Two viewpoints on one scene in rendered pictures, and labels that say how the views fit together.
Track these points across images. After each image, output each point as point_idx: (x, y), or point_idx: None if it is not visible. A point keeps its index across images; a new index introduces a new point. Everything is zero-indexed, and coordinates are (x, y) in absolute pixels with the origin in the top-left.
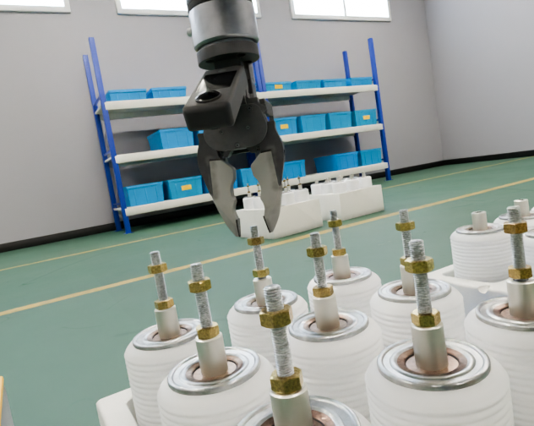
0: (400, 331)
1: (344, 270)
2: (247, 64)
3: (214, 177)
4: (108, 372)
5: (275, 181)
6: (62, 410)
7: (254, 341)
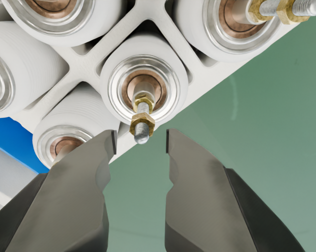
0: (0, 29)
1: (62, 150)
2: None
3: (228, 202)
4: (301, 185)
5: (51, 179)
6: None
7: (152, 40)
